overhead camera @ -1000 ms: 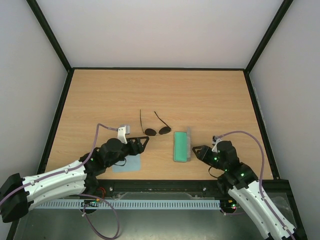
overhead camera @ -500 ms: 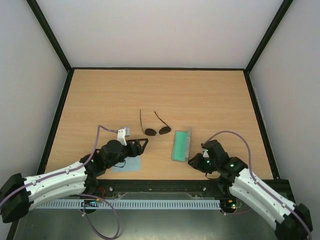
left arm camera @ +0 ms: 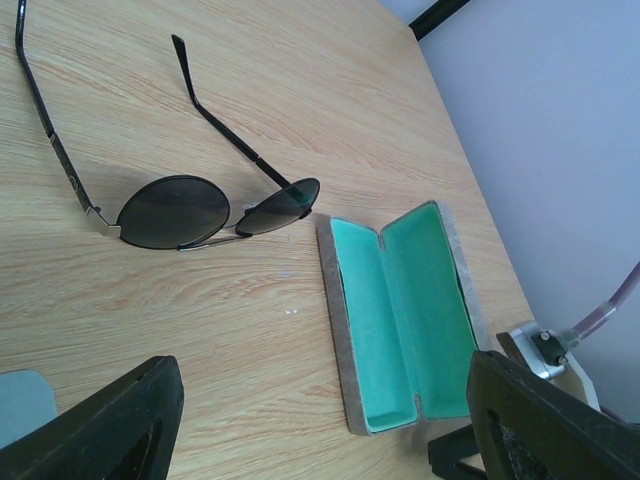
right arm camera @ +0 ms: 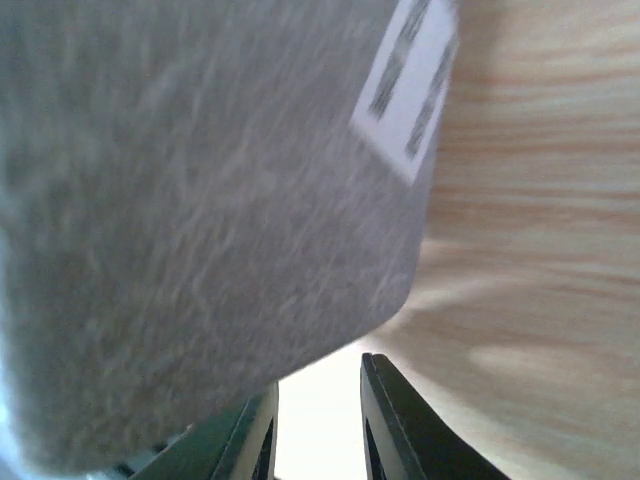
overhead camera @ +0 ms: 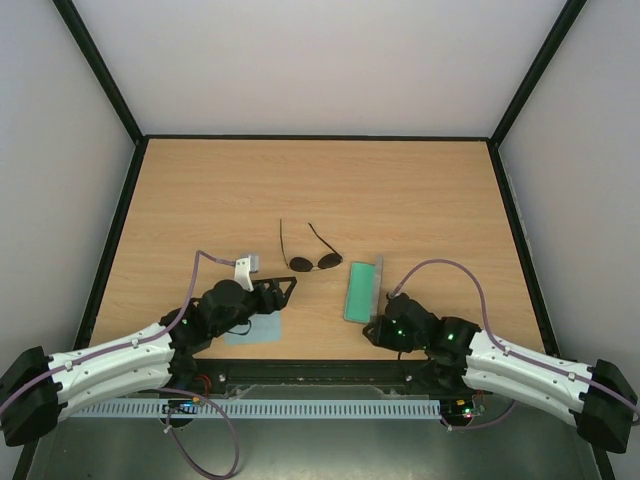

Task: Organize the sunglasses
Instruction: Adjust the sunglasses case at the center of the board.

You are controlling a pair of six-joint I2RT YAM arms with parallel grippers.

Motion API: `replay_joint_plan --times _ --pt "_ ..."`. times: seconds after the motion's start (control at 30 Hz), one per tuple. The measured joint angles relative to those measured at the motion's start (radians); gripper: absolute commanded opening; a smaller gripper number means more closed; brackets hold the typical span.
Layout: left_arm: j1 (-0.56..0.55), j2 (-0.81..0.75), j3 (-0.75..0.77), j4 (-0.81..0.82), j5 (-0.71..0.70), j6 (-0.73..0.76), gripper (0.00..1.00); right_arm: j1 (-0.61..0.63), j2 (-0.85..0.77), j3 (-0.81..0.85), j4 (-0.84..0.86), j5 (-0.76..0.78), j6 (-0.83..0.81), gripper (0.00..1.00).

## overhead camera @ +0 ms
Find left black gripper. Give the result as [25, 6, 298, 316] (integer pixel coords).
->
[212, 276, 297, 337]

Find black round sunglasses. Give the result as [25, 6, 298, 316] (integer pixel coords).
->
[279, 218, 345, 274]

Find grey glasses case green inside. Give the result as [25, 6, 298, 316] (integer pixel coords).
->
[343, 255, 384, 324]

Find light blue cleaning cloth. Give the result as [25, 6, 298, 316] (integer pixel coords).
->
[223, 312, 282, 345]

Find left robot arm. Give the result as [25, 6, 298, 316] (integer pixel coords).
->
[1, 277, 297, 447]

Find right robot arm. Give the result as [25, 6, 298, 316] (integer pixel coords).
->
[363, 294, 638, 454]

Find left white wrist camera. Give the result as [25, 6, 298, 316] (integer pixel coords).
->
[234, 254, 260, 292]

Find light blue slotted cable duct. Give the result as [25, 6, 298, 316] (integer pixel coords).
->
[73, 398, 441, 420]

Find black front mounting rail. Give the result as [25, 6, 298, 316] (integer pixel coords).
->
[160, 358, 473, 399]

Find black aluminium frame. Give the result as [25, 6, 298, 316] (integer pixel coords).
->
[9, 0, 619, 480]

